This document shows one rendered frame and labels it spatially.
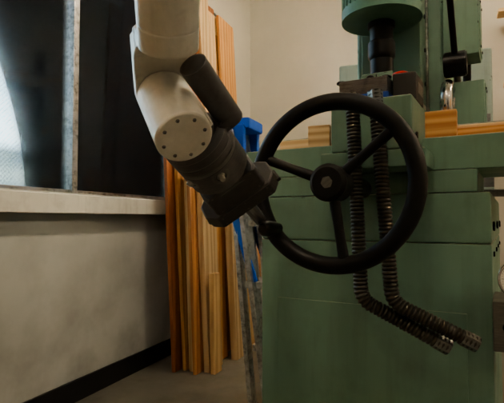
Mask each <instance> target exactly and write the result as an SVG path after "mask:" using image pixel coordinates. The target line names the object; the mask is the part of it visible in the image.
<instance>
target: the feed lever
mask: <svg viewBox="0 0 504 403"><path fill-rule="evenodd" d="M446 4H447V13H448V23H449V32H450V48H451V52H448V53H444V54H443V58H442V65H443V74H444V78H454V82H461V81H462V79H461V77H462V76H466V75H467V74H468V58H467V51H466V50H459V51H458V47H457V36H456V26H455V16H454V0H446Z"/></svg>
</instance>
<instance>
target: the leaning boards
mask: <svg viewBox="0 0 504 403"><path fill-rule="evenodd" d="M196 54H204V55H205V56H206V58H207V59H208V61H209V62H210V64H211V65H212V67H213V68H214V70H215V72H216V73H217V75H218V76H219V77H220V79H221V80H222V83H223V84H224V86H225V87H226V88H227V90H228V91H229V93H230V95H231V96H232V98H233V99H234V100H235V102H236V104H237V90H236V76H235V61H234V32H233V28H232V27H231V26H230V25H229V24H228V23H227V22H226V21H225V20H224V19H223V18H221V17H220V16H219V15H216V17H215V16H214V10H213V9H212V8H211V7H210V6H208V0H200V11H199V49H198V52H197V53H196ZM163 161H164V182H165V203H166V244H167V264H168V285H169V306H170V346H171V366H172V373H176V372H177V371H179V370H180V369H182V368H183V370H184V371H187V370H188V369H190V372H193V375H197V374H199V373H200V372H202V371H204V373H210V374H213V375H215V374H217V373H219V372H220V371H222V365H223V361H222V360H223V359H224V358H226V357H228V351H230V350H231V360H238V359H240V358H241V357H243V356H244V353H243V343H242V325H241V316H240V306H239V296H238V278H237V268H236V259H235V249H234V231H233V222H232V223H231V224H229V225H228V226H227V227H214V226H212V225H210V224H209V222H208V221H207V220H206V218H205V216H204V214H203V212H202V210H201V207H202V203H203V202H204V201H203V199H202V196H201V194H200V193H199V192H197V191H196V190H195V189H194V188H193V187H192V188H191V187H189V186H188V185H187V184H186V183H187V181H186V179H185V178H184V177H183V176H182V175H181V174H180V173H179V172H178V171H177V170H176V169H175V168H174V167H173V166H172V165H171V164H170V163H169V162H168V161H167V159H166V158H164V157H163Z"/></svg>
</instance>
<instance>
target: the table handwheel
mask: <svg viewBox="0 0 504 403"><path fill-rule="evenodd" d="M333 110H348V111H353V112H357V113H360V114H364V115H366V116H368V117H370V118H372V119H374V120H375V121H376V122H378V123H380V124H381V125H382V126H384V127H385V129H384V130H383V131H382V132H381V133H380V134H379V135H378V136H377V137H376V138H375V139H374V140H373V141H372V142H371V143H370V144H369V145H367V146H366V147H365V148H364V149H363V150H361V151H360V152H359V153H358V154H357V155H355V156H354V157H353V158H352V159H350V160H349V161H348V162H347V163H346V164H345V165H344V166H337V165H335V164H331V163H326V164H323V165H320V166H319V167H318V168H316V169H315V170H314V171H313V170H308V169H306V168H303V167H301V166H296V165H294V164H291V163H289V162H286V161H283V160H281V159H279V158H275V157H274V154H275V152H276V150H277V148H278V147H279V145H280V143H281V142H282V140H283V139H284V137H285V136H286V135H287V134H288V133H289V132H290V131H291V130H292V129H293V128H294V127H295V126H296V125H298V124H299V123H301V122H303V121H304V120H306V119H307V118H310V117H312V116H314V115H316V114H320V113H324V112H327V111H333ZM392 137H394V139H395V140H396V142H397V143H398V145H399V147H400V149H401V151H402V154H403V157H404V159H405V162H406V169H407V177H408V186H407V194H406V200H405V204H404V206H403V209H402V212H401V214H400V216H399V218H398V220H397V221H396V223H395V224H394V226H393V227H392V229H391V230H390V231H389V233H388V234H387V235H386V236H385V237H384V238H383V239H381V240H380V241H379V242H377V243H376V244H375V245H373V246H371V247H370V248H369V249H366V250H364V251H362V252H360V253H356V254H353V255H350V256H349V254H348V249H347V244H346V236H345V231H344V225H343V219H342V207H341V202H342V201H344V200H346V199H347V198H348V197H350V195H351V193H352V191H353V188H354V179H353V177H352V173H353V172H354V171H355V170H356V169H357V168H358V167H359V166H360V165H361V164H362V163H363V162H364V161H365V160H366V159H368V158H369V157H370V156H371V155H372V154H373V153H375V152H376V151H377V150H378V149H379V148H381V147H382V146H383V145H384V144H386V143H387V142H388V141H389V140H390V139H391V138H392ZM255 162H267V164H268V165H269V166H270V167H271V166H272V167H274V168H277V169H280V170H284V171H286V172H288V173H291V174H294V175H297V176H299V177H300V178H304V179H306V180H308V181H310V188H311V191H312V193H313V194H314V196H315V197H316V198H317V199H319V200H321V201H324V202H329V203H330V212H331V216H332V220H333V225H334V234H335V241H336V246H337V252H338V256H337V257H327V256H322V255H318V254H316V253H311V252H310V251H307V250H305V249H303V248H302V247H300V246H299V245H297V244H295V243H294V242H293V241H291V240H290V239H289V238H288V237H287V236H286V235H285V233H284V232H283V231H282V232H281V233H277V234H275V235H272V236H267V238H268V239H269V240H270V242H271V243H272V244H273V246H274V247H275V248H276V249H277V250H278V251H279V252H280V253H281V254H282V255H284V256H285V257H286V258H288V259H289V260H291V261H292V262H293V263H295V264H297V265H300V266H301V267H303V268H305V269H308V270H311V271H314V272H317V273H325V274H334V275H340V274H349V273H357V272H360V271H363V270H366V269H370V268H372V267H374V266H376V265H378V264H380V263H382V262H383V261H385V260H386V259H388V258H389V257H391V256H392V255H393V254H395V253H396V252H397V251H398V250H399V249H400V248H401V247H402V246H403V245H404V244H405V243H406V241H407V240H408V239H409V238H410V236H411V234H412V233H413V232H414V230H415V228H416V226H417V225H418V223H419V220H420V218H421V216H422V212H423V210H424V207H425V204H426V197H427V191H428V171H427V165H426V158H425V155H424V153H423V150H422V146H421V144H420V142H419V140H418V138H417V136H416V134H415V133H414V131H413V130H412V129H411V127H410V126H409V124H408V123H407V122H406V121H405V120H404V119H403V118H402V116H401V115H400V114H398V113H397V112H396V111H395V110H393V109H392V108H390V107H389V106H388V105H386V104H384V103H382V102H380V101H378V100H376V99H374V98H371V97H368V96H366V95H362V94H354V93H346V92H339V93H330V94H322V95H319V96H316V97H313V98H310V99H308V100H305V101H304V102H301V103H300V104H298V105H296V106H295V107H293V108H292V109H291V110H289V111H287V112H286V113H285V114H284V115H283V116H281V117H280V118H279V119H278V120H277V121H276V123H275V124H274V125H273V126H272V128H271V129H270V131H269V132H268V134H267V135H266V136H265V138H264V140H263V141H262V144H261V145H260V148H259V150H258V153H257V156H256V158H255ZM362 181H363V189H364V190H363V193H364V194H363V197H364V198H367V197H369V196H370V194H371V190H372V188H371V185H370V183H369V182H368V181H365V180H362ZM257 206H258V208H259V209H260V210H261V211H262V213H263V214H264V216H265V217H266V220H265V221H275V222H276V220H275V218H274V215H273V213H272V210H271V208H270V202H269V197H268V198H266V199H265V200H264V201H262V202H260V203H259V204H258V205H257Z"/></svg>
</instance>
